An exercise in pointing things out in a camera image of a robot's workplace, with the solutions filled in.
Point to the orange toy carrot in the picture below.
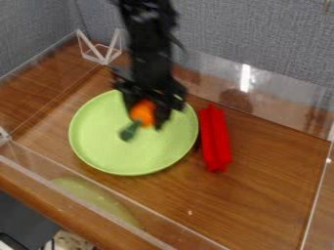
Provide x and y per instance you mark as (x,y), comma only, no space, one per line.
(141,118)

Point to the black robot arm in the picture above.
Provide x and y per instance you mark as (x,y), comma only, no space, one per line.
(149,20)

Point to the clear acrylic enclosure wall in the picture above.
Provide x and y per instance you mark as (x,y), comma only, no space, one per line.
(269,203)

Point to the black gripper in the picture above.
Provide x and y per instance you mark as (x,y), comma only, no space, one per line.
(168,95)

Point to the clear acrylic corner bracket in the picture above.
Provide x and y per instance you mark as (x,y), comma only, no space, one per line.
(100,53)

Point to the red ridged plastic block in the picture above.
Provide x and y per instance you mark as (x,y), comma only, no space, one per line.
(213,138)

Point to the green plastic plate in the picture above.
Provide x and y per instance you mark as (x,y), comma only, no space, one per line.
(149,152)

